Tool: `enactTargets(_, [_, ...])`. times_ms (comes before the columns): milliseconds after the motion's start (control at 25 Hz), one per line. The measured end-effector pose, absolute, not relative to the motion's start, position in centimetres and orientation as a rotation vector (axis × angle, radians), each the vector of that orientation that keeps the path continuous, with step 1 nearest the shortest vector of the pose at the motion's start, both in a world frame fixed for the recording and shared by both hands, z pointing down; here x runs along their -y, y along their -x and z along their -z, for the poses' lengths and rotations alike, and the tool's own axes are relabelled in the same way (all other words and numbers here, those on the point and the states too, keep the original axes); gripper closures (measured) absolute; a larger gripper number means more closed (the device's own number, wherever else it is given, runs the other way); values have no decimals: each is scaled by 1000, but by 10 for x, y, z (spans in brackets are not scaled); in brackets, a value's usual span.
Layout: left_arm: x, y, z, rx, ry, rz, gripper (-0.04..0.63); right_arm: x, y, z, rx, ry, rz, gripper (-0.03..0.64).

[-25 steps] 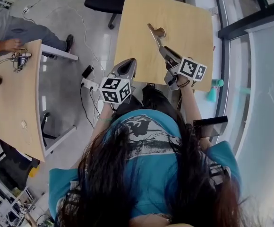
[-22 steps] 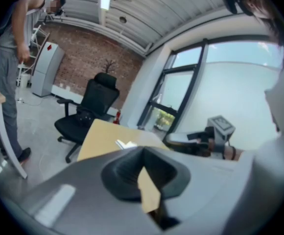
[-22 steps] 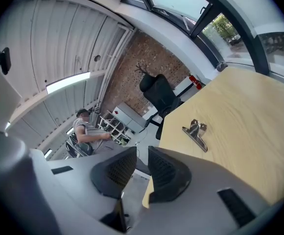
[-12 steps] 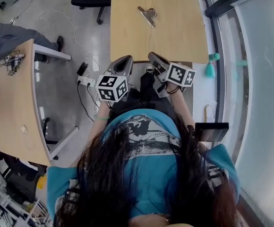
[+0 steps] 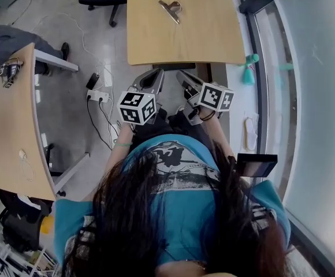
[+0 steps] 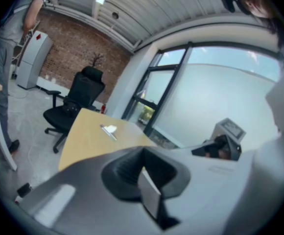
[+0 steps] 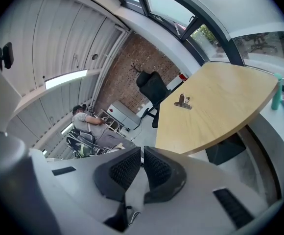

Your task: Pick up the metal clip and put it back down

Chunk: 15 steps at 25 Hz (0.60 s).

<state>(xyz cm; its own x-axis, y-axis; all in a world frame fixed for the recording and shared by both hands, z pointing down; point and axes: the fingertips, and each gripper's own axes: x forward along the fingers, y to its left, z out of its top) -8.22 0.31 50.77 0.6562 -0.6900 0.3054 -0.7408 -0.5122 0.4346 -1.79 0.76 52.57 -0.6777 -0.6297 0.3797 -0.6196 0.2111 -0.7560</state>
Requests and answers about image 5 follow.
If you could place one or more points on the green wristband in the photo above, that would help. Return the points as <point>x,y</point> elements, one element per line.
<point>122,145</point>

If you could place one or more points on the black bag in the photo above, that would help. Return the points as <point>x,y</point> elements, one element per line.
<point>23,226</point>

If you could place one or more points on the white slipper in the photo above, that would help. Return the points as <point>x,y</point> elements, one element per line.
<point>251,134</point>

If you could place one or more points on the teal plastic bottle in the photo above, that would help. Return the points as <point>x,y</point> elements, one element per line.
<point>248,74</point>

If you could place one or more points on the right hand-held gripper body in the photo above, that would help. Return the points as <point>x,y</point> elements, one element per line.
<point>213,97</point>

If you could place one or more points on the yellow plastic object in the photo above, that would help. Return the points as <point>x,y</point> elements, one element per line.
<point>47,225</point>

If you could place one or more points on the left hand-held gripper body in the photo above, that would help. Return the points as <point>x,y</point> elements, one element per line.
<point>135,105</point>

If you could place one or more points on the person's right forearm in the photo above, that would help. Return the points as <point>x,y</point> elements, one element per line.
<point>218,134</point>

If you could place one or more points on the blue printed t-shirt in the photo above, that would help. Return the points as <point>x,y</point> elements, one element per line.
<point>185,212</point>

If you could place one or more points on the silver metal clip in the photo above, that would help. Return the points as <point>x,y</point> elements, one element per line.
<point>171,10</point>

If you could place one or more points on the person's black trousers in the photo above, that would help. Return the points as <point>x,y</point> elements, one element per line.
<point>153,128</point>

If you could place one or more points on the white power strip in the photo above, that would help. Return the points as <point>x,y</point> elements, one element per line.
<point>98,95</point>

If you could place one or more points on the person's left forearm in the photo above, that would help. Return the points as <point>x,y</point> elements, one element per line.
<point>120,154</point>

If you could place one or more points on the black power adapter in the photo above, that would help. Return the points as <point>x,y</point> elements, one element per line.
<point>92,81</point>

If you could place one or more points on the black rectangular device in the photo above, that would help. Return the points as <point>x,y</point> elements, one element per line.
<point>257,164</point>

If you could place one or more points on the wooden desk grey frame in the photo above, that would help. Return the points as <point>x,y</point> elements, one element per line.
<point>5,131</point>

